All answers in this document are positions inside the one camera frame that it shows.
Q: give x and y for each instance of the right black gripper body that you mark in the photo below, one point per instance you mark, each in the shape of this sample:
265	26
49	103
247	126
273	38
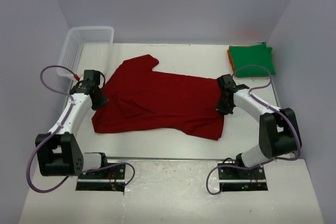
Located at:
225	108

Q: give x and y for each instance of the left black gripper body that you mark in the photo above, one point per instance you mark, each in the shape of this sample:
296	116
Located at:
100	102

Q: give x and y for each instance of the red t shirt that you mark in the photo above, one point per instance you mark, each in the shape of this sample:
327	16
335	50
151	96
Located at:
141	99

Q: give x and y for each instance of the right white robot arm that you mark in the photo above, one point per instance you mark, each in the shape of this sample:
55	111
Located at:
278	128

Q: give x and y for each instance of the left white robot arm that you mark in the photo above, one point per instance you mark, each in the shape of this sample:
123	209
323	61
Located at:
58	151

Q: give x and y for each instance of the white plastic basket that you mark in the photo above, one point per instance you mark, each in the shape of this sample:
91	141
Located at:
85	48

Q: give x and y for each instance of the orange folded t shirt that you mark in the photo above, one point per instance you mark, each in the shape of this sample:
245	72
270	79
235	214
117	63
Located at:
231	60

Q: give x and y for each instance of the green folded t shirt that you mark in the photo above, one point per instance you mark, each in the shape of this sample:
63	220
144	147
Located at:
245	56

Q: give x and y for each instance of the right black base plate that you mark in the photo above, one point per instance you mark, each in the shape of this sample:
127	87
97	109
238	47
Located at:
234	180

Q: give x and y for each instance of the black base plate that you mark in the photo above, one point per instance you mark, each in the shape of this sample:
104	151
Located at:
234	180
112	179

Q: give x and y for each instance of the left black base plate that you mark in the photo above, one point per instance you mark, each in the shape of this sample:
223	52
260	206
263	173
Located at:
112	179

